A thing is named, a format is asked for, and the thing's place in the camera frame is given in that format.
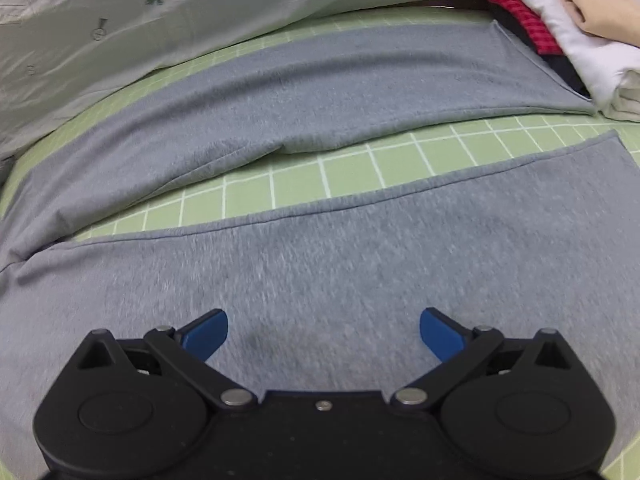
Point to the red checked folded garment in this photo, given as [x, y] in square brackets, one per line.
[524, 23]

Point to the green grid cutting mat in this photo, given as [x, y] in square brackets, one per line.
[284, 180]

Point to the grey fabric storage bag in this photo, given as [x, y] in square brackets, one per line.
[59, 57]

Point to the white folded garment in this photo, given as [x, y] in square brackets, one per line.
[609, 69]

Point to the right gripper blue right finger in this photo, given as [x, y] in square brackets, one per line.
[481, 370]

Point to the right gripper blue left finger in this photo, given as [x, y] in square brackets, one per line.
[163, 371]

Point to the dark navy folded garment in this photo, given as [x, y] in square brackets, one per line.
[558, 62]

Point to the grey sweatpants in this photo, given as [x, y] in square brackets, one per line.
[324, 294]

